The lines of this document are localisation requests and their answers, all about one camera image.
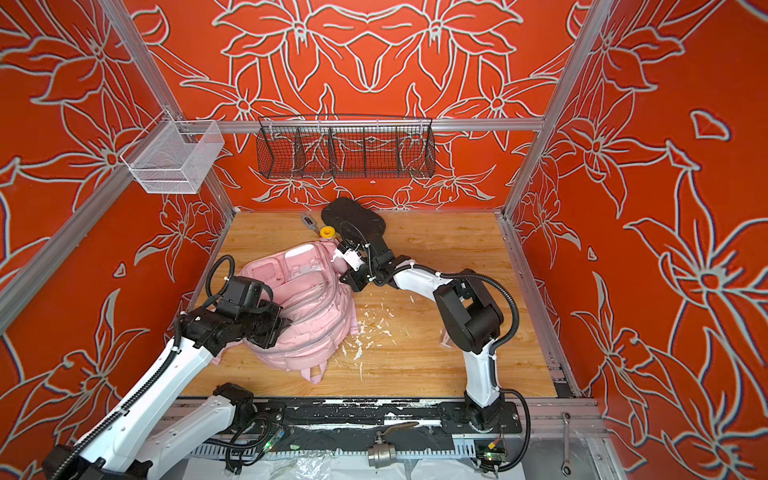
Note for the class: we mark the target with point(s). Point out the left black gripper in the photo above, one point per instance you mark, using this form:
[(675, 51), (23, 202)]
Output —
[(281, 323)]

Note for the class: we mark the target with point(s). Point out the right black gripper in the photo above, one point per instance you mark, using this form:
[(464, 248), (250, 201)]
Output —
[(355, 282)]

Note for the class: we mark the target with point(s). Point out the pink student backpack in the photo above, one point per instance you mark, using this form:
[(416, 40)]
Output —
[(318, 309)]

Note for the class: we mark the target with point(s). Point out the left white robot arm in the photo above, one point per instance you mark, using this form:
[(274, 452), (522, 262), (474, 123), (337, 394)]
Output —
[(123, 445)]

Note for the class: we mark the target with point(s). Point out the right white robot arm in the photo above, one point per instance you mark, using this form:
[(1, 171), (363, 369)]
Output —
[(478, 313)]

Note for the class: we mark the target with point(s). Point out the yellow tape roll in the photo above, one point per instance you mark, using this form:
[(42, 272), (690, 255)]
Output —
[(327, 232)]

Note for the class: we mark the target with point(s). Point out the black pencil case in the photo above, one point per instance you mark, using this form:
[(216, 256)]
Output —
[(346, 215)]

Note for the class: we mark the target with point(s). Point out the metal ball valve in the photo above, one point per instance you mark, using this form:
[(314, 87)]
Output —
[(383, 453)]

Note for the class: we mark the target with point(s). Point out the silver wrench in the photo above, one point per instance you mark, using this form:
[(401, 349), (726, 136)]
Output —
[(565, 468)]

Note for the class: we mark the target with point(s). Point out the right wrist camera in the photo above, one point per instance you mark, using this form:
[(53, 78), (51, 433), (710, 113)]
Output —
[(349, 256)]

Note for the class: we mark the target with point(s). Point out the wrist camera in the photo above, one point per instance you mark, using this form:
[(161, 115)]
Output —
[(244, 295), (349, 256)]

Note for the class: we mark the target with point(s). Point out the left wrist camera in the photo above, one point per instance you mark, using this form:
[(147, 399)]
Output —
[(244, 295)]

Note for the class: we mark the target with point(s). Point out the black wire wall basket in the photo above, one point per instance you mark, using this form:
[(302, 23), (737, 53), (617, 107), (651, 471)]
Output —
[(346, 147)]

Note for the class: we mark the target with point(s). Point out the white cable duct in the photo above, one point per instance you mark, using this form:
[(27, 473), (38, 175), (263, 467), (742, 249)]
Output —
[(463, 448)]

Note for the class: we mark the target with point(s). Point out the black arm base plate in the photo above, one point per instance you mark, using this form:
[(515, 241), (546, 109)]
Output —
[(449, 415)]

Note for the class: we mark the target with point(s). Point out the white wire wall basket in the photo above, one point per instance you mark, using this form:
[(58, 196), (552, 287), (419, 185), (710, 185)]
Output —
[(172, 156)]

